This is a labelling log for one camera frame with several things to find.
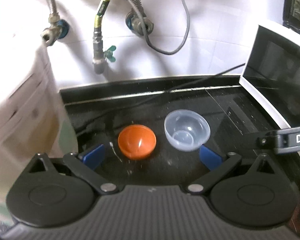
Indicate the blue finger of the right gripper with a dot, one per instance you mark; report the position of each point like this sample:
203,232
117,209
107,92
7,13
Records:
281,141

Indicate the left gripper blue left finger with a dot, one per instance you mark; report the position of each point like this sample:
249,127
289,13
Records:
83,166

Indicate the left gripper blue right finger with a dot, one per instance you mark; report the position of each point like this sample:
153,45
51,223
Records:
218,165

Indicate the clear plastic bowl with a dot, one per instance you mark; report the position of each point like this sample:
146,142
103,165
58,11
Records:
186,130

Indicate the orange plastic bowl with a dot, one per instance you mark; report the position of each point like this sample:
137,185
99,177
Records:
137,142

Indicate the white microwave oven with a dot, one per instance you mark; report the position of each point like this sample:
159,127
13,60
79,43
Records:
272,73

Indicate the green handle gas valve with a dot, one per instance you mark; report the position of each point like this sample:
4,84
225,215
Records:
101,56

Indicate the blue wall valve left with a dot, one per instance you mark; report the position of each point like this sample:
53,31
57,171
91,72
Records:
57,30

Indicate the blue wall valve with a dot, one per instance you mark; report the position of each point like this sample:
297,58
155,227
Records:
57,30
134,24

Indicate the blue wall valve right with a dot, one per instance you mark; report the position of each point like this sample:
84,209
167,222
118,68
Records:
134,24

